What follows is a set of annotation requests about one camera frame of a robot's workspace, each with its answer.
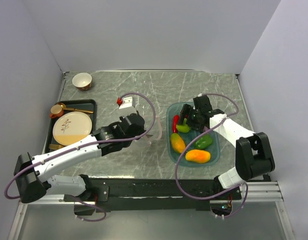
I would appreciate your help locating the green bell pepper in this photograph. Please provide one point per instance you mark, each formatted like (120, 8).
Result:
(203, 142)

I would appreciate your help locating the orange green mango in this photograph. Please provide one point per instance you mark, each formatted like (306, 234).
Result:
(177, 143)

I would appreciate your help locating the yellow orange mango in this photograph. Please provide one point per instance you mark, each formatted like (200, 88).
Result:
(198, 156)

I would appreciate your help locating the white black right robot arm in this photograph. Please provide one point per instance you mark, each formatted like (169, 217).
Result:
(253, 153)

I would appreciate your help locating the clear zip top bag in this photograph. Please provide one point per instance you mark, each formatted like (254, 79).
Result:
(156, 131)

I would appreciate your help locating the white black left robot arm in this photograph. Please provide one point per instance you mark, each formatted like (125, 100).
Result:
(37, 176)

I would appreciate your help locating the white bowl brown outside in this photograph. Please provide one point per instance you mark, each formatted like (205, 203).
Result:
(82, 81)

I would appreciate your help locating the red chili pepper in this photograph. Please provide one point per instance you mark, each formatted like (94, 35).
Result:
(174, 123)

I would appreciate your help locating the translucent blue plastic container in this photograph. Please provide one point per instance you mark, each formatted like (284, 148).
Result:
(213, 149)

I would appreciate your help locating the gold fork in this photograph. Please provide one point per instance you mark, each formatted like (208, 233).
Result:
(54, 146)

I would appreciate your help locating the small orange cup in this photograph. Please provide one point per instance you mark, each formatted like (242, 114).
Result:
(56, 111)

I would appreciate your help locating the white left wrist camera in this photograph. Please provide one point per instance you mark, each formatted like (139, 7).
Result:
(128, 106)

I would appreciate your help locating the gold spoon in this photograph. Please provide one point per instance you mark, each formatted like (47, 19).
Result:
(64, 107)

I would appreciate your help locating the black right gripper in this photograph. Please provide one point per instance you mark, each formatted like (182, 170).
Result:
(185, 110)

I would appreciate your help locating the black rectangular tray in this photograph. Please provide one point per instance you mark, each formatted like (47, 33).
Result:
(83, 104)

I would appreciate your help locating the green apple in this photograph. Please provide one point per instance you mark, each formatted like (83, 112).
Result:
(183, 128)

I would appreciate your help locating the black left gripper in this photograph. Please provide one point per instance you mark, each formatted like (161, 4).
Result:
(141, 131)

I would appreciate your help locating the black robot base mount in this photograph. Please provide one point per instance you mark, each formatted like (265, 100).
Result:
(134, 205)

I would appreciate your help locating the cream plate with leaf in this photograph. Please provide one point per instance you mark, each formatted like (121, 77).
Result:
(71, 128)

